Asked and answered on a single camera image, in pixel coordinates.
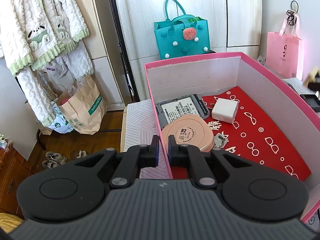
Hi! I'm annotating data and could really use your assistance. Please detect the black battery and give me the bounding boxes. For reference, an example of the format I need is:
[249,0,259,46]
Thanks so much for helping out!
[300,94,320,113]

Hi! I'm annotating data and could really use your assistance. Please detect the metal key ring bunch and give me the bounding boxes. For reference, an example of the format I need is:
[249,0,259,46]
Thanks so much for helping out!
[213,133,229,149]

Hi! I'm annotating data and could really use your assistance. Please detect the wooden cabinet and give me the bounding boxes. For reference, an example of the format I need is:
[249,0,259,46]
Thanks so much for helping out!
[0,145,38,215]

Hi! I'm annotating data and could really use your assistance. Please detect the pink cardboard box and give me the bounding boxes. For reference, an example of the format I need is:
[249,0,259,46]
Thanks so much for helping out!
[144,52,320,224]

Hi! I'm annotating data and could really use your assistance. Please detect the white wardrobe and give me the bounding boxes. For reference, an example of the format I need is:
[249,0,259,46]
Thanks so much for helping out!
[112,0,263,103]

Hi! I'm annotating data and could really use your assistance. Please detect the black clothes rack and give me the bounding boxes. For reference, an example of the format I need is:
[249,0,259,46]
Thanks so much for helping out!
[14,75,48,152]

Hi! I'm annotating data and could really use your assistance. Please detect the white green plastic bag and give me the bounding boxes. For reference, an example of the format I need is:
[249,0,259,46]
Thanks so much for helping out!
[49,100,74,133]

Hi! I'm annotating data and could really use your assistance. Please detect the black hair ties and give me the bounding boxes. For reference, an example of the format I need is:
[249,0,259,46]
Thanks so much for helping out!
[286,0,300,27]

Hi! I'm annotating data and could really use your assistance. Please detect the teal felt handbag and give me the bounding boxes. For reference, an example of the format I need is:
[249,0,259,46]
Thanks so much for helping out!
[154,0,211,60]

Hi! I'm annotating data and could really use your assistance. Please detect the white plastic shopping bag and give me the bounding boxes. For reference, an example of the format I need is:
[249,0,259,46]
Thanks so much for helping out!
[40,56,69,80]

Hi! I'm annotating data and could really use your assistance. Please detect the round pink case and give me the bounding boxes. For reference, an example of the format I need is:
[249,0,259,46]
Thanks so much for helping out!
[161,115,215,153]

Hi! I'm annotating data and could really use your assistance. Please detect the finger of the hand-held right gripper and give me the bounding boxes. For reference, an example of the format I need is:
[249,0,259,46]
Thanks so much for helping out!
[309,66,320,91]

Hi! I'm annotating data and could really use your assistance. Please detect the white fleece pajama jacket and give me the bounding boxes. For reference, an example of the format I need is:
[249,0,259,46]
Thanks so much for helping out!
[0,0,90,77]

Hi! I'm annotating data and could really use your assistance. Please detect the beige sandal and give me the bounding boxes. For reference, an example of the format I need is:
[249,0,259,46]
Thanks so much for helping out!
[70,150,87,160]

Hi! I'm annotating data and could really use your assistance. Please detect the beige cabinet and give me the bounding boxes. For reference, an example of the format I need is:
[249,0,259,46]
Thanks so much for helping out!
[85,0,125,105]

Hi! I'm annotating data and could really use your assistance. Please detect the grey sneaker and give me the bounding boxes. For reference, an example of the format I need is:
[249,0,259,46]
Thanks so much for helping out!
[42,159,60,170]
[46,151,67,164]

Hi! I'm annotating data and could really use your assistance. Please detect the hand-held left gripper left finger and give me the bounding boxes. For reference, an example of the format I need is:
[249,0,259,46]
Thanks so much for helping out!
[62,134,160,190]

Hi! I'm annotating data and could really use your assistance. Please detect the grey pocket router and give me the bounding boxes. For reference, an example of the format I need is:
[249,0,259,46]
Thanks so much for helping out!
[154,94,210,129]

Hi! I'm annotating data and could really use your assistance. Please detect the white charger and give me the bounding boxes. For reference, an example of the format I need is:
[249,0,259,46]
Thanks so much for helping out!
[209,98,239,124]

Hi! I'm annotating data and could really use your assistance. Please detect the red printed cloth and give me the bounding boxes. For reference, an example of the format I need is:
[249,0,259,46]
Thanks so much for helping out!
[171,85,312,182]

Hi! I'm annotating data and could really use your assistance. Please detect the yellow blanket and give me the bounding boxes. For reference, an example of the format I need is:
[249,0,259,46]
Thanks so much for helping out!
[0,212,25,233]

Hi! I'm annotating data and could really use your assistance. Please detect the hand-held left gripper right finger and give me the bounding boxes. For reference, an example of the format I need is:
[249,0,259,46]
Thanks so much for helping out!
[167,134,253,188]

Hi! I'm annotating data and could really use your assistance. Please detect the pink paper bag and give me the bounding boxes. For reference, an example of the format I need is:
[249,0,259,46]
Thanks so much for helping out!
[266,11,304,79]

